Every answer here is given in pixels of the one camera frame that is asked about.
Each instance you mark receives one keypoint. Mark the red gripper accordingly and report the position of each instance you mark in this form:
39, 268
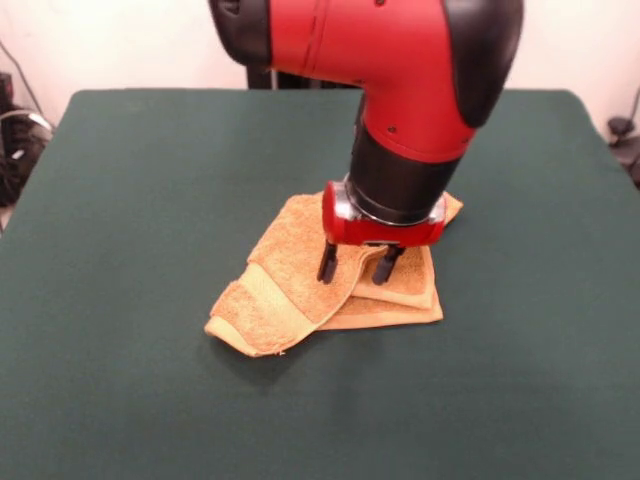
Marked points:
380, 234

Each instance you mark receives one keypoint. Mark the orange terry towel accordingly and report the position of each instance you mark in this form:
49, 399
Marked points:
285, 260

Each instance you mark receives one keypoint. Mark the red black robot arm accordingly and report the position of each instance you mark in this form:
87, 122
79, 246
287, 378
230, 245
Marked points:
390, 65

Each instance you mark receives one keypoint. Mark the dark green table cloth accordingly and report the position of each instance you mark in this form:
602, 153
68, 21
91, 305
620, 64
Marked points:
125, 225

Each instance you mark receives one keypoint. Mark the black stand base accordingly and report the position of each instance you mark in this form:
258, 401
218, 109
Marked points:
17, 155
627, 150

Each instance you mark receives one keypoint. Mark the small black red device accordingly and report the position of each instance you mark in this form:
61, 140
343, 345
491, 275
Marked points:
5, 87

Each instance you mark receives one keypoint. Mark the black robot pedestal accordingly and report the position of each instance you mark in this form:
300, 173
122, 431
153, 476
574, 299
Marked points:
300, 80

